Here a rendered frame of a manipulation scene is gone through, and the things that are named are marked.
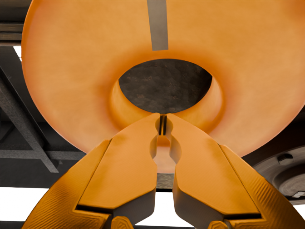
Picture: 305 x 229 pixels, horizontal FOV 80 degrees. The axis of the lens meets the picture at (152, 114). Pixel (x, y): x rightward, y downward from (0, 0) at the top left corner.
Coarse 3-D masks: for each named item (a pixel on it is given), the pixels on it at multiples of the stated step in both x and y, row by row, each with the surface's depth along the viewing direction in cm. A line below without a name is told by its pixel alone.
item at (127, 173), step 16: (128, 128) 11; (144, 128) 11; (160, 128) 13; (112, 144) 9; (128, 144) 9; (144, 144) 9; (112, 160) 8; (128, 160) 8; (144, 160) 8; (96, 176) 7; (112, 176) 7; (128, 176) 7; (144, 176) 7; (96, 192) 7; (112, 192) 7; (128, 192) 7; (144, 192) 7; (80, 208) 6; (96, 208) 6; (112, 208) 6; (128, 208) 7; (144, 208) 7
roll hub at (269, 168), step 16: (288, 128) 33; (304, 128) 32; (272, 144) 33; (288, 144) 32; (304, 144) 30; (256, 160) 35; (272, 160) 33; (304, 160) 35; (272, 176) 39; (288, 176) 36; (304, 176) 35; (288, 192) 40; (304, 192) 40
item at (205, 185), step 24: (168, 120) 12; (192, 144) 10; (216, 144) 10; (192, 168) 8; (216, 168) 8; (192, 192) 7; (216, 192) 7; (240, 192) 7; (192, 216) 7; (216, 216) 6; (240, 216) 6
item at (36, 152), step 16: (0, 80) 372; (0, 96) 369; (16, 96) 407; (16, 112) 400; (32, 128) 470; (0, 144) 522; (16, 144) 522; (32, 144) 480; (48, 144) 522; (48, 160) 532
